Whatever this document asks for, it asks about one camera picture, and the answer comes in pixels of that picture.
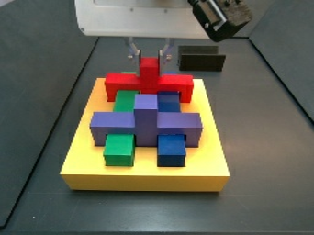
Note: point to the blue long block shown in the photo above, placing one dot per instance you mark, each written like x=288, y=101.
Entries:
x=170, y=144

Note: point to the green long block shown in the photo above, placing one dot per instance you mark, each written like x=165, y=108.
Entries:
x=121, y=137

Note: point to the yellow base board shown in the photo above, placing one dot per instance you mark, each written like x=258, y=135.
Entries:
x=205, y=174

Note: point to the purple cross-shaped block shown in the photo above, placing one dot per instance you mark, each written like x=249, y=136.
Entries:
x=146, y=123

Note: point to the black block holder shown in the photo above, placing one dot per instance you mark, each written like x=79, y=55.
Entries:
x=201, y=58

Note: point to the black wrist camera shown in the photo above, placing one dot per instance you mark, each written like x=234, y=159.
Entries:
x=222, y=17

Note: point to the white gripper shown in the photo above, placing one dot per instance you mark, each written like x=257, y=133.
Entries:
x=139, y=18

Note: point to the red cross-shaped block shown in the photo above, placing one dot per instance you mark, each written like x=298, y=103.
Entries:
x=149, y=82

